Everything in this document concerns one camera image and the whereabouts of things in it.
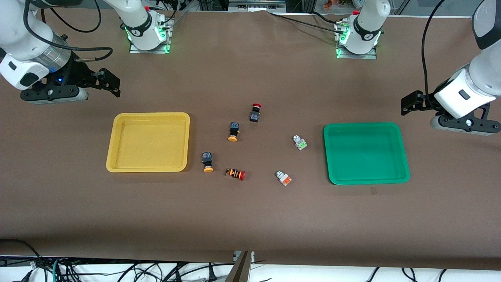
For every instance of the red button orange striped body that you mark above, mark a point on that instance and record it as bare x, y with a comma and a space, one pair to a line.
236, 174

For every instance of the green button white body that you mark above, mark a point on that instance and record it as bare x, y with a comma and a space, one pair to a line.
300, 143

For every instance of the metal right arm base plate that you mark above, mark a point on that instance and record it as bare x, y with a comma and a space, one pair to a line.
166, 39

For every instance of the green plastic tray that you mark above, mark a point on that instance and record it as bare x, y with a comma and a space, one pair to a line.
366, 153

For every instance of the grey device box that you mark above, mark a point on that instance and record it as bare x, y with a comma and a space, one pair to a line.
256, 4

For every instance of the yellow push button black body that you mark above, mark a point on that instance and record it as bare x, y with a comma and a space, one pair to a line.
207, 160
233, 131

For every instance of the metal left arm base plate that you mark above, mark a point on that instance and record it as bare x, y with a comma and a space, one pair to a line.
344, 53

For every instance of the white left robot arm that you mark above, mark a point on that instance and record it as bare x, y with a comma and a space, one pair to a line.
485, 74

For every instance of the yellow plastic tray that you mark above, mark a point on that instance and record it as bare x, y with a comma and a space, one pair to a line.
148, 143

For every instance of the red mushroom button black body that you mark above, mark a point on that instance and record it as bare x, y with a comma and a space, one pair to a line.
255, 114

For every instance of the wooden table post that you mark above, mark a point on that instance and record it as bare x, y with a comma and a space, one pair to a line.
239, 268

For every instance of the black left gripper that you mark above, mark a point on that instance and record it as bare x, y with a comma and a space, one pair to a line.
427, 99

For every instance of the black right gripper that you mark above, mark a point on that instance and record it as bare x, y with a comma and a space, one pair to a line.
80, 73

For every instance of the orange button white body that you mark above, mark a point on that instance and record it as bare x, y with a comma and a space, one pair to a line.
283, 178

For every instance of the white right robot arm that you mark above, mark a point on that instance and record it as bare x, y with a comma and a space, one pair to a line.
23, 35

